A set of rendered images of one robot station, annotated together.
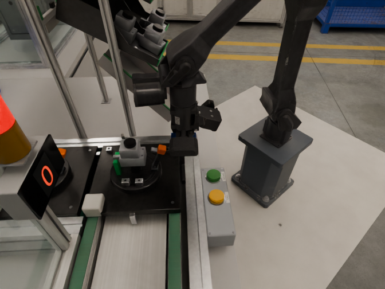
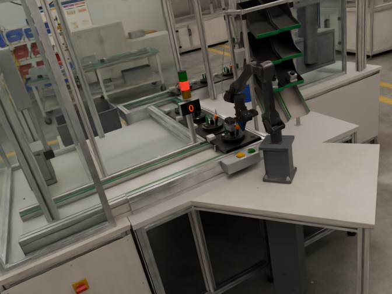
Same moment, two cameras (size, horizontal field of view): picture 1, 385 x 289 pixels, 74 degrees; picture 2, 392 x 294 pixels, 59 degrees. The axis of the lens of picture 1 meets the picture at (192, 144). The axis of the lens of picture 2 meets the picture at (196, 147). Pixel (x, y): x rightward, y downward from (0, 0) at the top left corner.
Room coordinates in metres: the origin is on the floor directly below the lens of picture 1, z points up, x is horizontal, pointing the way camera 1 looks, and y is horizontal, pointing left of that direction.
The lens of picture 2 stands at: (-0.34, -1.57, 1.83)
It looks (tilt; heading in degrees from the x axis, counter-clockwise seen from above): 25 degrees down; 72
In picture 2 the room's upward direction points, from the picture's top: 12 degrees counter-clockwise
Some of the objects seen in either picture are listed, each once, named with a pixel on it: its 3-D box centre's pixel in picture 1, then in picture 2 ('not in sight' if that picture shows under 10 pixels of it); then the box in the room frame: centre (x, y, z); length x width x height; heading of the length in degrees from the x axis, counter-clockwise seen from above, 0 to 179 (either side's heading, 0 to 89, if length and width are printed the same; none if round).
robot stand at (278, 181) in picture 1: (268, 161); (278, 158); (0.51, -0.23, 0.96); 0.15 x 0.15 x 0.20; 40
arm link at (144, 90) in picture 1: (161, 78); (233, 93); (0.45, 0.06, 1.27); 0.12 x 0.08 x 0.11; 101
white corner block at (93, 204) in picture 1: (94, 204); (211, 138); (0.35, 0.25, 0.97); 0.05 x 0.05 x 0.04; 3
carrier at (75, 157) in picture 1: (38, 167); (212, 121); (0.44, 0.41, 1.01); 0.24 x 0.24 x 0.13; 3
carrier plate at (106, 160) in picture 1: (137, 175); (233, 139); (0.46, 0.16, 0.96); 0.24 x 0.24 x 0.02; 3
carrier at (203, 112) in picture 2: not in sight; (195, 112); (0.43, 0.66, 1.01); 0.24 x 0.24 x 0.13; 3
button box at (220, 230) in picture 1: (215, 203); (241, 160); (0.38, -0.06, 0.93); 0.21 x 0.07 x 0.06; 3
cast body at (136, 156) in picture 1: (128, 151); (230, 123); (0.45, 0.17, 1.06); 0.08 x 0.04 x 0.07; 93
